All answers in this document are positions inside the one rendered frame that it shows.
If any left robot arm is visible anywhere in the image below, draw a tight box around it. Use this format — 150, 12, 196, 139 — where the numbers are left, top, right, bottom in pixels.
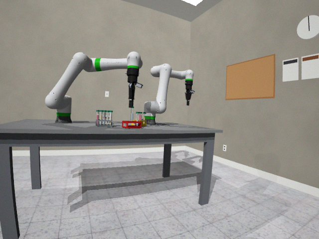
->
144, 64, 194, 124

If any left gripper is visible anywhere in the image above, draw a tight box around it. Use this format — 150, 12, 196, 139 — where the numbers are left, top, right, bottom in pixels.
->
185, 85, 192, 106

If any red rack with round wells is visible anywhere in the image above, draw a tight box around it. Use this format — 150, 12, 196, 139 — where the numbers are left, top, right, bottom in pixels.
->
122, 121, 142, 129

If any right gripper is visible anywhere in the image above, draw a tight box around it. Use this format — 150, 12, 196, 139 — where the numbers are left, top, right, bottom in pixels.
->
128, 75, 138, 108

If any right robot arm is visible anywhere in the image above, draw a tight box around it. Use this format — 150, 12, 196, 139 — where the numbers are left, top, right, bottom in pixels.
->
45, 52, 143, 123

